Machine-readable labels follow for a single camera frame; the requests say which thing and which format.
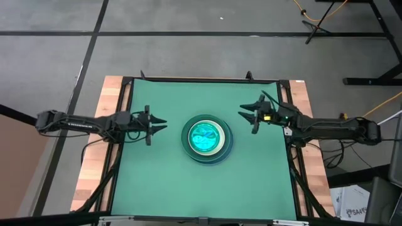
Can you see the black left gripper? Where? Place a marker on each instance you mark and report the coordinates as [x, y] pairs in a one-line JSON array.
[[139, 120]]

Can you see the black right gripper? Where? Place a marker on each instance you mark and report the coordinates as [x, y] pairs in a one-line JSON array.
[[271, 113]]

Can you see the opaque teal plastic plate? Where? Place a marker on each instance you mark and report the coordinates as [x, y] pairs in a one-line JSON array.
[[184, 138]]

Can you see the white plastic plate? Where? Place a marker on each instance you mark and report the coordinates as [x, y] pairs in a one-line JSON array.
[[222, 138]]

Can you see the blue plastic plate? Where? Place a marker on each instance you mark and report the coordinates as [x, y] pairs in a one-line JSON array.
[[228, 150]]

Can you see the clear teal plastic plate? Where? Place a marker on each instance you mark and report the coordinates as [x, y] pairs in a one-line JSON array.
[[204, 138]]

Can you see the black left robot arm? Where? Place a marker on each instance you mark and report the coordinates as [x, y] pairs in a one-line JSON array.
[[78, 124]]

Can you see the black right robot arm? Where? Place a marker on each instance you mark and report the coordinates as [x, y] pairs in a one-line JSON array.
[[329, 125]]

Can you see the black mat clamp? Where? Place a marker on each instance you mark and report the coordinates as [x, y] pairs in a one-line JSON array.
[[249, 76], [143, 76]]

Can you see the green table mat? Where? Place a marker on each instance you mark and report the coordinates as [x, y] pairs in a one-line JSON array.
[[157, 188]]

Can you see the silver mounting bar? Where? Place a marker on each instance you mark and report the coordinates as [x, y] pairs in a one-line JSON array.
[[125, 218]]

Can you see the black floor stand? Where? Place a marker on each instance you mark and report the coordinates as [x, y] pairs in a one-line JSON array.
[[315, 26]]

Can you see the black base beam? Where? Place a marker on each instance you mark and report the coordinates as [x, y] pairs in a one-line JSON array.
[[355, 177]]

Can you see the white printed box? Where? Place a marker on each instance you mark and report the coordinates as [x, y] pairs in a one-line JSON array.
[[351, 204]]

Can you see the brown board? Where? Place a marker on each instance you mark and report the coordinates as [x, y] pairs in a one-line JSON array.
[[19, 163]]

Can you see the grey chair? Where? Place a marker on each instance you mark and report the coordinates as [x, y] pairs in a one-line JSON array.
[[381, 201]]

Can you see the black table frame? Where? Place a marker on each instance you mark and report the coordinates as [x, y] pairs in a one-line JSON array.
[[126, 82]]

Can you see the black desk frame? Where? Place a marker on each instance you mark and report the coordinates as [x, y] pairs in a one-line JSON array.
[[370, 81]]

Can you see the black board rail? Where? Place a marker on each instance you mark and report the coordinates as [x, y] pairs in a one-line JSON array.
[[15, 114]]

